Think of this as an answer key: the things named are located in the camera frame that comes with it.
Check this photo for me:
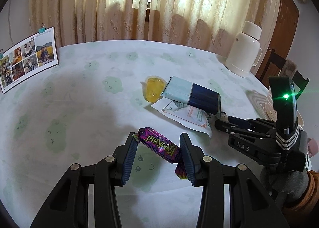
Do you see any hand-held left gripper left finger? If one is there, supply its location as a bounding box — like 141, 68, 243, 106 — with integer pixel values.
30, 132, 139, 228

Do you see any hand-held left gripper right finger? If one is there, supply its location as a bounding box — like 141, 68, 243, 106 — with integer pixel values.
179, 133, 291, 228

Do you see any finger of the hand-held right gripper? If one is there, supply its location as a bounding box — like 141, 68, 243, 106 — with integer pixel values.
214, 119, 275, 135
228, 116, 277, 130

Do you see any pale pink plastic basket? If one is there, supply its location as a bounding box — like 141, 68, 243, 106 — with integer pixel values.
264, 90, 319, 156

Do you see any purple candy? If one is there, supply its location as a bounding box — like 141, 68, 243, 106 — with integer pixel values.
132, 126, 188, 181

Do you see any white sachet packet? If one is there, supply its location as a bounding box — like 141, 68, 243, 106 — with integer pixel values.
150, 98, 212, 140

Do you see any blue biscuit packet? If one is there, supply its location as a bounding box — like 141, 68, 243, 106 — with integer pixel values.
161, 76, 222, 116

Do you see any yellow jelly cup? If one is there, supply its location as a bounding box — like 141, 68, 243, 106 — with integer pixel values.
145, 75, 167, 103

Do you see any person's right forearm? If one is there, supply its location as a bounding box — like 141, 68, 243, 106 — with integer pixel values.
282, 171, 319, 228

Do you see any person's right hand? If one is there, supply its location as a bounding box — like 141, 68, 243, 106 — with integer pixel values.
259, 166, 309, 206

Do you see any brown furry cushion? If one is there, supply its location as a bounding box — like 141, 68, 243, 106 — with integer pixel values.
283, 60, 297, 79

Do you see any dark wooden chair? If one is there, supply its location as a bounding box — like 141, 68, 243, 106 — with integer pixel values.
267, 48, 310, 91

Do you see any cream thermos jug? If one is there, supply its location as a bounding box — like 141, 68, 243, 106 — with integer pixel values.
225, 21, 263, 78

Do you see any brown wooden door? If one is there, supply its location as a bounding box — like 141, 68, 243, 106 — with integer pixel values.
255, 0, 299, 81

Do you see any beige patterned curtain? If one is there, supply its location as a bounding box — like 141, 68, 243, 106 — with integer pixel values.
148, 0, 282, 57
29, 0, 151, 46

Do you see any photo collage board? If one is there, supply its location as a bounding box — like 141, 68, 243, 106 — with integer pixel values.
0, 27, 60, 94

